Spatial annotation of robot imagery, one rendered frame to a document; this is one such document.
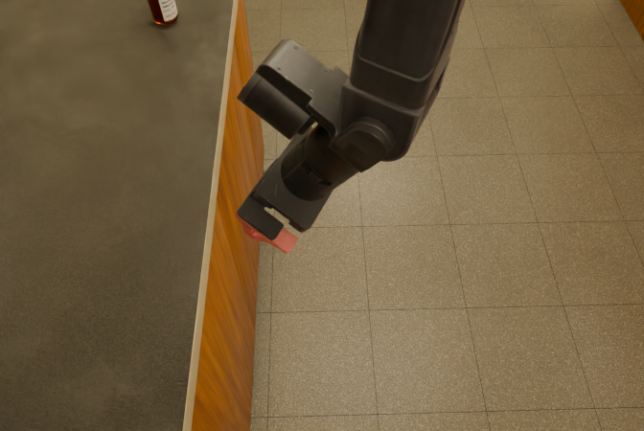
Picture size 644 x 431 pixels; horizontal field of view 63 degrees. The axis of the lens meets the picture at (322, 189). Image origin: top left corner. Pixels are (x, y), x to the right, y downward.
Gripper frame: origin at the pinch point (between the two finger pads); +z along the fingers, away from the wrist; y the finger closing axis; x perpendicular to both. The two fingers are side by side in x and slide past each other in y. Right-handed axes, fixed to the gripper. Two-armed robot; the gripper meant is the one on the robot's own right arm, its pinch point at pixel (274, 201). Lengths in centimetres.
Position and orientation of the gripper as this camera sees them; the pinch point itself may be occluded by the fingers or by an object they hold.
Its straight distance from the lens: 61.3
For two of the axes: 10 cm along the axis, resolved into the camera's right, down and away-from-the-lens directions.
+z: -4.4, 3.2, 8.4
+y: -4.5, 7.3, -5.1
